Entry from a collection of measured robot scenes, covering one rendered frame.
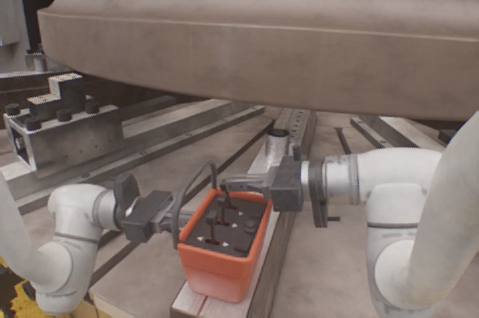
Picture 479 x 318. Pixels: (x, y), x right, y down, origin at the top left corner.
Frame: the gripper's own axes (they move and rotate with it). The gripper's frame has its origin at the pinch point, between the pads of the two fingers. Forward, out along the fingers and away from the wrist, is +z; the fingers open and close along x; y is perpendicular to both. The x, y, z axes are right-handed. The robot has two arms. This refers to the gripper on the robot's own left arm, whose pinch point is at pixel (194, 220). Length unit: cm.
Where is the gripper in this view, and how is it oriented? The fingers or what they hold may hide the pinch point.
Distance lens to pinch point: 71.8
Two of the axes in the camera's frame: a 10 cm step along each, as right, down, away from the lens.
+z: 9.5, 0.1, -3.0
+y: 0.9, 9.4, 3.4
